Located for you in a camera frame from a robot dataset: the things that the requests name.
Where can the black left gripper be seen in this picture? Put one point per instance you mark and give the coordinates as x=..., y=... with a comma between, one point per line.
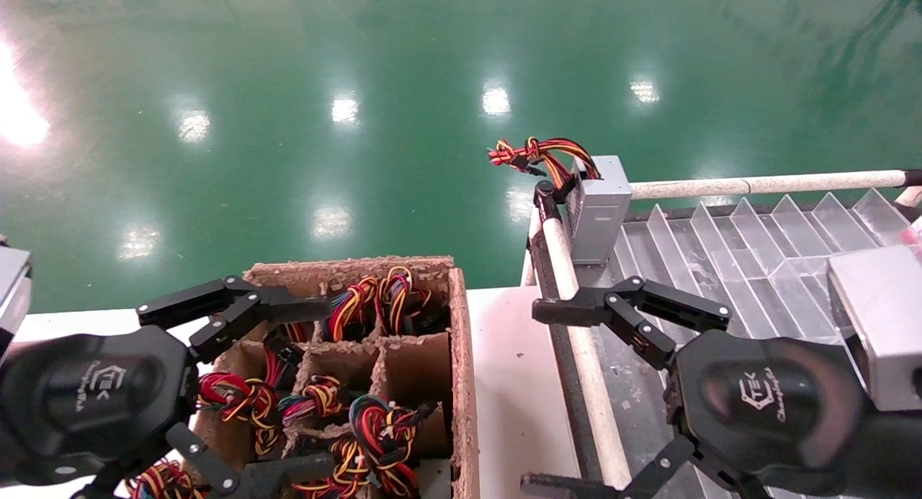
x=79, y=398

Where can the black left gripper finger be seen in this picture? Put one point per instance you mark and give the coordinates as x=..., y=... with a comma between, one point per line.
x=288, y=308
x=288, y=474

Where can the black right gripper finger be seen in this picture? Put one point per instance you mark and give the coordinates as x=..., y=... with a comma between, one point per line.
x=576, y=488

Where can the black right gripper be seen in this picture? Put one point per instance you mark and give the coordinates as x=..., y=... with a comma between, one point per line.
x=771, y=402

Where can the brown cardboard divider box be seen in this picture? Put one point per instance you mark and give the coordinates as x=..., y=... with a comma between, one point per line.
x=464, y=384

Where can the white red label card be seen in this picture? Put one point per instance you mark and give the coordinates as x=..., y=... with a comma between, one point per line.
x=915, y=232

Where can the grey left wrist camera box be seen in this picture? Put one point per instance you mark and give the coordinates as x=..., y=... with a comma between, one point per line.
x=13, y=290

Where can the white pipe cart frame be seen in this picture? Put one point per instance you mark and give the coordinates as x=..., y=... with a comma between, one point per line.
x=756, y=184

